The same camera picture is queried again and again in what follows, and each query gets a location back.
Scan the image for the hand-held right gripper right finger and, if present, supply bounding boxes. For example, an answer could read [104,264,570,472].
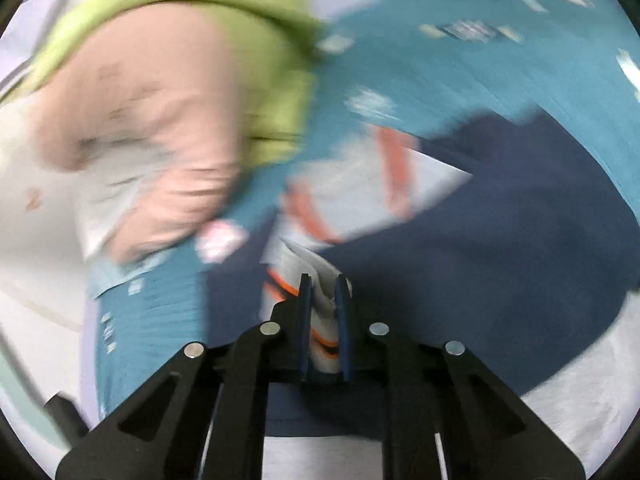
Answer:
[336,274,587,480]

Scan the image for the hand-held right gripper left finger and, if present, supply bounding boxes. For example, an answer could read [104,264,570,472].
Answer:
[55,273,313,480]

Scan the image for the navy white orange jacket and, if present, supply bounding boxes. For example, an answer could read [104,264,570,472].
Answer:
[204,110,640,438]

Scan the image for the white bed sheet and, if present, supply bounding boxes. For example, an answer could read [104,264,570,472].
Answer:
[517,305,633,478]

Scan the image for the light green cloth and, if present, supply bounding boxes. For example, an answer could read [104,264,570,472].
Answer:
[22,0,328,161]

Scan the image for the pale pink cloth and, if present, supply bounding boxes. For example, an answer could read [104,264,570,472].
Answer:
[30,10,253,266]

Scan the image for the teal printed blanket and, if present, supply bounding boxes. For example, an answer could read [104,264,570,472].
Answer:
[86,0,640,423]

